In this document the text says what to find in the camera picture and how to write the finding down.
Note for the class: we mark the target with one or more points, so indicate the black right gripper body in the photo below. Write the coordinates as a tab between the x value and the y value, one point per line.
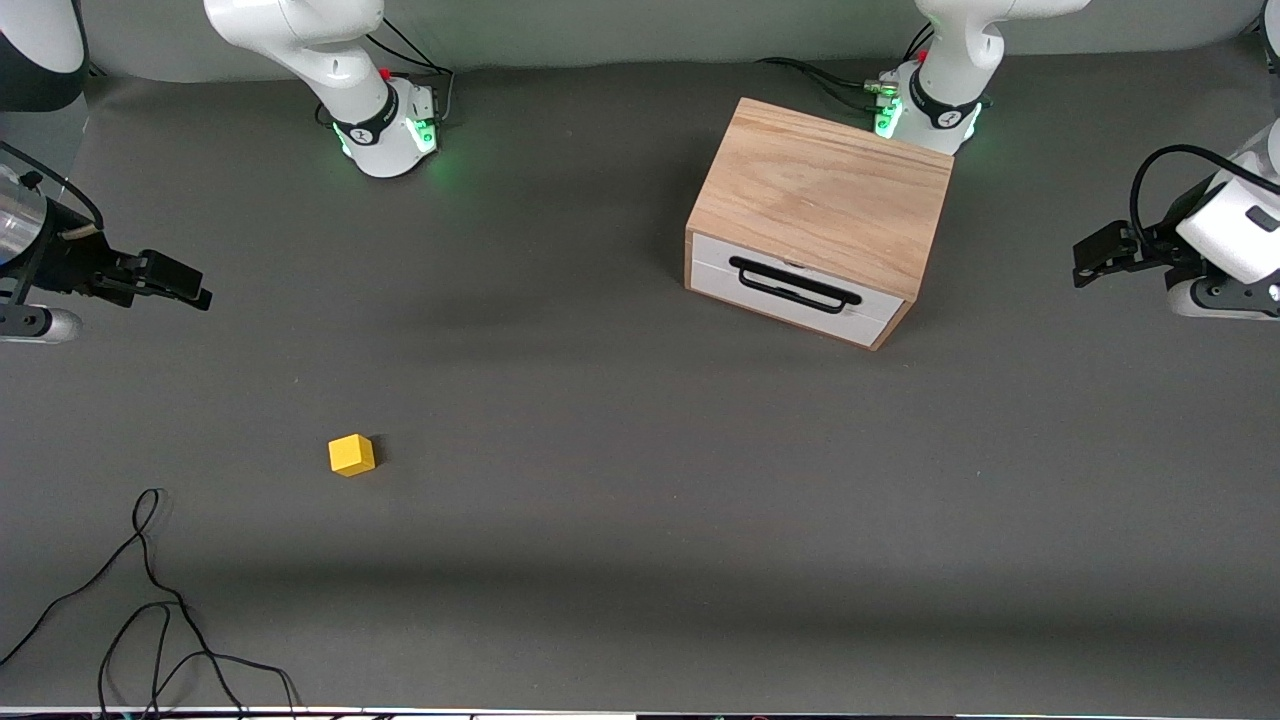
68	268

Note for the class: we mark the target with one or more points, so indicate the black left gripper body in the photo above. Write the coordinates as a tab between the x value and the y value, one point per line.
1147	250

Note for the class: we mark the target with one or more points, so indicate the yellow wooden cube block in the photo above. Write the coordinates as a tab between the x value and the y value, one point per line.
350	456

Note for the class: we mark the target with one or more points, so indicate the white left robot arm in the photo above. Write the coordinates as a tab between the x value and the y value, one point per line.
950	60

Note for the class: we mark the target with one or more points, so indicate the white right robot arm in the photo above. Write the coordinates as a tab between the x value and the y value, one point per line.
330	50

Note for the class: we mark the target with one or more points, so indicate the wooden drawer cabinet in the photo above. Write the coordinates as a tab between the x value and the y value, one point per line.
820	195

